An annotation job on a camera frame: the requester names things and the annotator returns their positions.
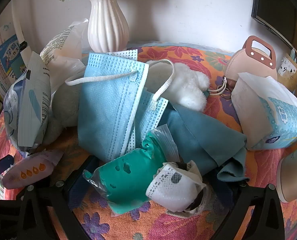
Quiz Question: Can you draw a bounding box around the pink handbag brown handle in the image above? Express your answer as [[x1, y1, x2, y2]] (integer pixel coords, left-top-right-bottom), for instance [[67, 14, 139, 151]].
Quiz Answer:
[[224, 35, 277, 91]]

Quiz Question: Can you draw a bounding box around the cardboard pen holder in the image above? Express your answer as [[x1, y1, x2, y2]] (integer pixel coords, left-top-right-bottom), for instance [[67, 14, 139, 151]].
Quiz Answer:
[[277, 47, 297, 92]]

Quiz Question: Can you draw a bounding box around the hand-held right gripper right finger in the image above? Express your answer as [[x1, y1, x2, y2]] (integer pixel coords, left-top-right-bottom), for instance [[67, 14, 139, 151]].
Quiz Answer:
[[208, 179, 285, 240]]

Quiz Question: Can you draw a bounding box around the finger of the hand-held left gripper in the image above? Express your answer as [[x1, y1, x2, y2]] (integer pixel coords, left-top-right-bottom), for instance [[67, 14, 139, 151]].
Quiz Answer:
[[0, 155, 14, 180]]

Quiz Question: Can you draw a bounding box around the white ribbed vase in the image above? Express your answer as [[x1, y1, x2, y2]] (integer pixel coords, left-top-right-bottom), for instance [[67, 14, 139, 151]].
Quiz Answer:
[[88, 0, 130, 53]]

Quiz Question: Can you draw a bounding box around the purple sanitary pad packet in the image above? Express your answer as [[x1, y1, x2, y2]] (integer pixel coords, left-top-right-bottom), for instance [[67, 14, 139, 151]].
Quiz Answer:
[[2, 149, 64, 190]]

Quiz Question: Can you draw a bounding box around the grey blue plush toy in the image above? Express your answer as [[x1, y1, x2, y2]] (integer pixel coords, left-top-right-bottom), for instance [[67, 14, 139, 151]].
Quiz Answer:
[[42, 84, 82, 145]]

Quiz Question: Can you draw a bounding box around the stack of books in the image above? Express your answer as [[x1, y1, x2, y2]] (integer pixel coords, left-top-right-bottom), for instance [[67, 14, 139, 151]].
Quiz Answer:
[[0, 24, 26, 105]]

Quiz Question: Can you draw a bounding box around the blue white wet wipes pack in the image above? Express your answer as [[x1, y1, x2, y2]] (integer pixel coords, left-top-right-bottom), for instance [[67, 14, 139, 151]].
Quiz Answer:
[[3, 51, 53, 152]]

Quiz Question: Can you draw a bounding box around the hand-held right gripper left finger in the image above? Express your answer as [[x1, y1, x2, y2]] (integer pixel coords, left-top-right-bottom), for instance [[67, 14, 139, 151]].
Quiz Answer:
[[18, 156, 99, 240]]

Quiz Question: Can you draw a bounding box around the blue white tissue pack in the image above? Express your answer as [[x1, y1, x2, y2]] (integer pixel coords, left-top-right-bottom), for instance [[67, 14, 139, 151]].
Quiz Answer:
[[231, 72, 297, 151]]

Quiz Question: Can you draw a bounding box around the blue face mask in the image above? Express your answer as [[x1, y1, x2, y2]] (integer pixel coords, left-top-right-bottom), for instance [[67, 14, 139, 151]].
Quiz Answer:
[[108, 50, 175, 157], [65, 52, 150, 163]]

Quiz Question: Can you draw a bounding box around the green gel plastic packet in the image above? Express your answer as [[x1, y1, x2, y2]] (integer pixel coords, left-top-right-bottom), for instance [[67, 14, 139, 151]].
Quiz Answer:
[[82, 124, 181, 216]]

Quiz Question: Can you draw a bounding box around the white cord keyring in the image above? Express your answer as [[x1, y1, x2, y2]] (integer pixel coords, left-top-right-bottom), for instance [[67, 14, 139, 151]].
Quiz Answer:
[[208, 77, 236, 97]]

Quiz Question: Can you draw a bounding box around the white spotted cloth wad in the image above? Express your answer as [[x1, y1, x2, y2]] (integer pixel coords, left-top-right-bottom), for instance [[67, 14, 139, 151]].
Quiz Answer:
[[145, 161, 208, 215]]

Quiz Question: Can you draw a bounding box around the floral woven cloth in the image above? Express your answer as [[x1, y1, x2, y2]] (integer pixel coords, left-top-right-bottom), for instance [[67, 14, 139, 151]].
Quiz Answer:
[[0, 42, 297, 240]]

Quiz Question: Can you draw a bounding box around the white printed plastic bag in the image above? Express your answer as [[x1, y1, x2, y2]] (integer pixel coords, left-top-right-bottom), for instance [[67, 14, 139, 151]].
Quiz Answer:
[[40, 19, 89, 93]]

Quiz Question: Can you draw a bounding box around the black monitor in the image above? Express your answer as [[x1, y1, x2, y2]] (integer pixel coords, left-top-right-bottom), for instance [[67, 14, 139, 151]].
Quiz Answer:
[[251, 0, 297, 53]]

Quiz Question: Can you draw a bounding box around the white plush toy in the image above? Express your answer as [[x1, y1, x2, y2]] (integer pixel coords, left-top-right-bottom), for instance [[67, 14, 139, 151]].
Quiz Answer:
[[145, 60, 210, 112]]

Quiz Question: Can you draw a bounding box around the beige tumbler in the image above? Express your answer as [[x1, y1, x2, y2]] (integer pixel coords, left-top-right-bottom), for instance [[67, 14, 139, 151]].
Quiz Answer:
[[276, 149, 297, 203]]

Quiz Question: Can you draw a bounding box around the dull teal microfibre cloth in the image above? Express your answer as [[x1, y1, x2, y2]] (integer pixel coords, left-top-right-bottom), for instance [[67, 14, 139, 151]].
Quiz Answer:
[[163, 103, 249, 183]]

